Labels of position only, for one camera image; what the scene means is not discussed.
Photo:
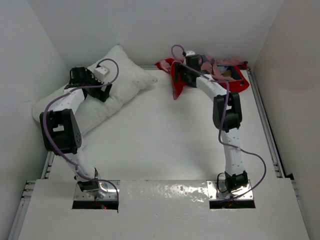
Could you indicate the red patterned pillowcase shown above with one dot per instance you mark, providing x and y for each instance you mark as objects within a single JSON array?
[{"x": 227, "y": 70}]

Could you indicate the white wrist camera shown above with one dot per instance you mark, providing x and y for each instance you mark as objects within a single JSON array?
[
  {"x": 101, "y": 72},
  {"x": 188, "y": 53}
]

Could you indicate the white pillow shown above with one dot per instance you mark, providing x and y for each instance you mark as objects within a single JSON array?
[{"x": 130, "y": 81}]

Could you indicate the aluminium table frame rail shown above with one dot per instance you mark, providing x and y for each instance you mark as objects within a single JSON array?
[{"x": 157, "y": 138}]

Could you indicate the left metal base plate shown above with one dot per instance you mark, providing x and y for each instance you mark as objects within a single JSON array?
[{"x": 100, "y": 190}]

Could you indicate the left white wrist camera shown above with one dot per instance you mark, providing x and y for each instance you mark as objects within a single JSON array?
[{"x": 101, "y": 72}]

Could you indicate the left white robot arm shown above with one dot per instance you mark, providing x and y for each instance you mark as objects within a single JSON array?
[{"x": 60, "y": 130}]

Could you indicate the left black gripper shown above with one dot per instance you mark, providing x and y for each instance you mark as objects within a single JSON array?
[{"x": 100, "y": 94}]

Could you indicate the white front cover board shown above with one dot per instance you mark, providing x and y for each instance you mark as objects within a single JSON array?
[{"x": 163, "y": 210}]

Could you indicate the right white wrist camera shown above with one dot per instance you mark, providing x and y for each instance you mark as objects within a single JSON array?
[{"x": 188, "y": 53}]

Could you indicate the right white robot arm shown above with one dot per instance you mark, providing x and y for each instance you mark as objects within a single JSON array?
[{"x": 226, "y": 115}]

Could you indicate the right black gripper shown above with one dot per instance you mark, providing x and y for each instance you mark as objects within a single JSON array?
[{"x": 183, "y": 77}]

